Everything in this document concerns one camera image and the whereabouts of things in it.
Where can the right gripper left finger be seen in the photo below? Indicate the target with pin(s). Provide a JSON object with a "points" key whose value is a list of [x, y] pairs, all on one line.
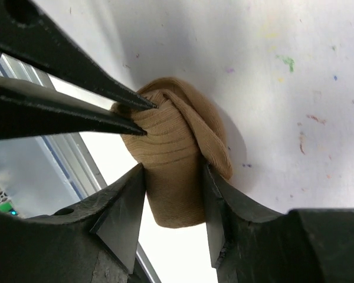
{"points": [[94, 240]]}

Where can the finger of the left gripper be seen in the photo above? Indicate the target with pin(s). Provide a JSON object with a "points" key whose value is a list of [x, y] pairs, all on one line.
{"points": [[29, 35], [28, 109]]}

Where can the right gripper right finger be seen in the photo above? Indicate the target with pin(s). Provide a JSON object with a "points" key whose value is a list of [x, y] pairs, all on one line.
{"points": [[249, 242]]}

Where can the tan brown sock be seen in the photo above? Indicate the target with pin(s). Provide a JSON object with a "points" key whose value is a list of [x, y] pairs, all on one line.
{"points": [[184, 130]]}

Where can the aluminium front rail frame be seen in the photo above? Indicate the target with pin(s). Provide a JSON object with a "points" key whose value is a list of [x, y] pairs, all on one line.
{"points": [[41, 175]]}

